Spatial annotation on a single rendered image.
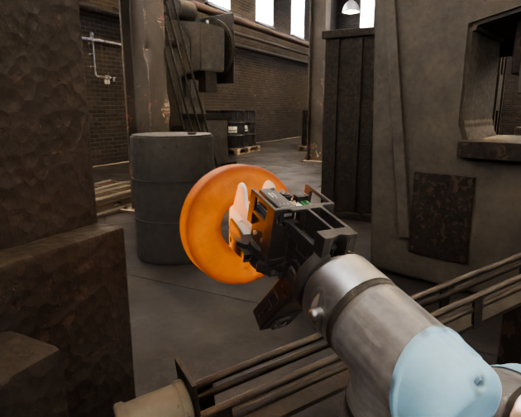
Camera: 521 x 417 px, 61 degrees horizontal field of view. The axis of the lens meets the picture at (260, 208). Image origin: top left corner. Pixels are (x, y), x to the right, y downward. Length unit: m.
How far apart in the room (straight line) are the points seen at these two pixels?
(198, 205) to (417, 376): 0.32
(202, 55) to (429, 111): 5.86
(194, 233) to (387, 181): 2.38
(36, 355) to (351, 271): 0.34
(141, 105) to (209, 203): 4.21
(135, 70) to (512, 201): 3.58
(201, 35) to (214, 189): 7.63
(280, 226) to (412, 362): 0.18
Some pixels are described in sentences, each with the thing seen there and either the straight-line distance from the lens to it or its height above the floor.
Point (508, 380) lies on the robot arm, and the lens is 0.48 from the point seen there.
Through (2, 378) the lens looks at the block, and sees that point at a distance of 0.52.
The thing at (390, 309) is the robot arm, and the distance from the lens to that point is 0.35.
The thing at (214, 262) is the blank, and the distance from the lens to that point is 0.55.
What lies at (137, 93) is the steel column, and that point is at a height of 1.20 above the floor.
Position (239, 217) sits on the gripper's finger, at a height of 0.93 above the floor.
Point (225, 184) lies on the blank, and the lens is 0.54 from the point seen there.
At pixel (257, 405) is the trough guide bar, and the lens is 0.65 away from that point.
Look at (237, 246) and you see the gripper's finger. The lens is 0.48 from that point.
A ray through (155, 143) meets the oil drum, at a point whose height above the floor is 0.83.
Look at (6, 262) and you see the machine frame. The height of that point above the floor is 0.87.
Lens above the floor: 1.05
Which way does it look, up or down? 13 degrees down
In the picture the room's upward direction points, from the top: straight up
